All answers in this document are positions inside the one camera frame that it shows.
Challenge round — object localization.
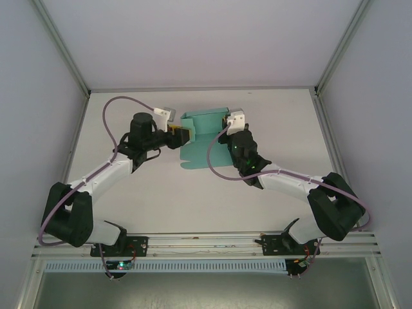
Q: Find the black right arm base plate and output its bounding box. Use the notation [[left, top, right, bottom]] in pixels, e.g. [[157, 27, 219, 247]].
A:
[[256, 234, 318, 258]]

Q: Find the aluminium left frame post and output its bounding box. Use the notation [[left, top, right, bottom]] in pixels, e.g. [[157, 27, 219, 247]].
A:
[[31, 0, 92, 97]]

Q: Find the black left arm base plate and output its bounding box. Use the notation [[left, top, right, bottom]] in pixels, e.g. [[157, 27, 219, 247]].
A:
[[89, 236, 149, 258]]

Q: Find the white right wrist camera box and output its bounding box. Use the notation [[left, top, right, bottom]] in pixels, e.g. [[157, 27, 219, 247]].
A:
[[225, 108, 247, 133]]

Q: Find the teal paper box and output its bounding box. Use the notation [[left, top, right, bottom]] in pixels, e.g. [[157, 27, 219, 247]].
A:
[[178, 107, 234, 171]]

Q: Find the white slotted cable duct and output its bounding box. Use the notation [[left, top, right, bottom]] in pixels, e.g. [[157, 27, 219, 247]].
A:
[[43, 259, 288, 273]]

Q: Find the aluminium frame post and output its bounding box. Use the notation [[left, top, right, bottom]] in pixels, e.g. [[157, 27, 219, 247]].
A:
[[31, 0, 92, 97], [312, 0, 374, 97]]

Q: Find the aluminium right table side rail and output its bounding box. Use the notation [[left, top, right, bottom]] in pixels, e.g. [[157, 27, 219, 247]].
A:
[[311, 91, 363, 231]]

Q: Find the circuit board with green light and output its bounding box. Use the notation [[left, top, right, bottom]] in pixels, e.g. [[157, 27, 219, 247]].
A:
[[105, 260, 135, 271]]

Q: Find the aluminium table side rail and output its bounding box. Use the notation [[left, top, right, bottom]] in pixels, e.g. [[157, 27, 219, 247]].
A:
[[311, 91, 363, 231], [48, 93, 93, 235]]

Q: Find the aluminium mounting rail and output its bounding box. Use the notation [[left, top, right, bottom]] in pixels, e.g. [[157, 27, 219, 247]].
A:
[[30, 230, 384, 261]]

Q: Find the aluminium left table side rail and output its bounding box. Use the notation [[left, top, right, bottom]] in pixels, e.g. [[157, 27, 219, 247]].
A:
[[48, 93, 93, 235]]

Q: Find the aluminium right frame post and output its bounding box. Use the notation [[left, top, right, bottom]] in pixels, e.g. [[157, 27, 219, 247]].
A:
[[312, 0, 374, 97]]

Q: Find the aluminium frame leg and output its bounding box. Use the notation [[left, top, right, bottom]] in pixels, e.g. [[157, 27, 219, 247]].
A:
[[15, 257, 46, 309], [365, 257, 398, 309]]

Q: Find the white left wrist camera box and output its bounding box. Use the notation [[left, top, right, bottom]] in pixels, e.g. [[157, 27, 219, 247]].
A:
[[153, 106, 177, 132]]

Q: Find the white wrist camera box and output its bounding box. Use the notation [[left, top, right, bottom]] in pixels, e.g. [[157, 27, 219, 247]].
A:
[[225, 108, 247, 133], [153, 106, 177, 132]]

